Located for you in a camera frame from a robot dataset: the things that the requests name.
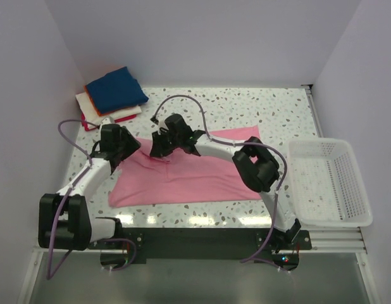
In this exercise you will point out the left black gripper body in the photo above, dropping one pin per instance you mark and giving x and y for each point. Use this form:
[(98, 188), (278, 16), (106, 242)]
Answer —
[(128, 144)]

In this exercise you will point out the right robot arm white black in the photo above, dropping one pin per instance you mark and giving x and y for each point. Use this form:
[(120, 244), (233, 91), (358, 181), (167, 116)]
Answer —
[(261, 168)]

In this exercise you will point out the red folded t shirt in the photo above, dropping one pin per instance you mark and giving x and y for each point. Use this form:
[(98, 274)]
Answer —
[(88, 127)]

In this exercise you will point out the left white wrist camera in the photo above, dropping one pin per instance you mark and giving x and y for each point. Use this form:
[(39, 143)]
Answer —
[(107, 120)]

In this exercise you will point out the blue folded t shirt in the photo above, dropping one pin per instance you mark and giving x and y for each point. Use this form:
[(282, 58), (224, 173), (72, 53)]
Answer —
[(115, 91)]

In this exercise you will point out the white plastic laundry basket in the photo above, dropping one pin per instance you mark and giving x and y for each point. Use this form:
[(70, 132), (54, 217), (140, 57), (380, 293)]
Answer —
[(326, 184)]

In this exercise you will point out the pink t shirt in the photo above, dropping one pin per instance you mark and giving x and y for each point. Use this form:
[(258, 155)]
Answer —
[(178, 178)]

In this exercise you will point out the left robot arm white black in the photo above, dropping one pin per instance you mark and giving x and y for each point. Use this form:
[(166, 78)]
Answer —
[(64, 220)]

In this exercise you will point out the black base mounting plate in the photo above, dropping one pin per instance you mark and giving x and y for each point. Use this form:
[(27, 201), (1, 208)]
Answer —
[(203, 243)]

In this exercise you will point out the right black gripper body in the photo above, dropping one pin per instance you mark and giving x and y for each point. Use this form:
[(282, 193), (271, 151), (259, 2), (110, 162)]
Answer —
[(166, 142)]

